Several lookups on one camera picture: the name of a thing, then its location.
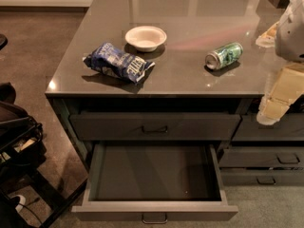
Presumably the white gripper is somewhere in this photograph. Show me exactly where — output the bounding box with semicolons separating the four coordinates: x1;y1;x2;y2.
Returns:
256;13;304;125

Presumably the blue chip bag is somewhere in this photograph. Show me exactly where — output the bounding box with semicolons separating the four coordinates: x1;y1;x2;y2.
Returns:
83;42;155;84

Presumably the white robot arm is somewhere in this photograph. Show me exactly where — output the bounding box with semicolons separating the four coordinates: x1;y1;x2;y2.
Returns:
256;0;304;125

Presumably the right top drawer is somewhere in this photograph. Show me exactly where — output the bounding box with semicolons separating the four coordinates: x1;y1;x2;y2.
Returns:
233;113;304;142

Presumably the right middle drawer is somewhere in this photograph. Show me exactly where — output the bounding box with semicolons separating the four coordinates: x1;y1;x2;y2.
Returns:
218;146;304;168

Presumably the right bottom drawer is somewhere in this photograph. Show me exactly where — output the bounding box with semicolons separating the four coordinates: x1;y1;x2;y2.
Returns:
220;169;304;186

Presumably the open middle drawer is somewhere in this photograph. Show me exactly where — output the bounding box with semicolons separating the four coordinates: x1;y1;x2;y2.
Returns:
72;142;238;224

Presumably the closed top drawer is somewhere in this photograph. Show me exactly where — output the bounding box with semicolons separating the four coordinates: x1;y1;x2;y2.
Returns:
69;112;240;141

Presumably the green soda can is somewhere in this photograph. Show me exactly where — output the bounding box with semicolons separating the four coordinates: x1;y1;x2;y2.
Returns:
205;42;243;70

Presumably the white paper bowl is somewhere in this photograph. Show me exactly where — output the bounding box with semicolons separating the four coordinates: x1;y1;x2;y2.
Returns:
124;26;167;52

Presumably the dark counter cabinet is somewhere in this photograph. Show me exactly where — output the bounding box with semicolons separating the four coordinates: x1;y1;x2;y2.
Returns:
45;0;304;188

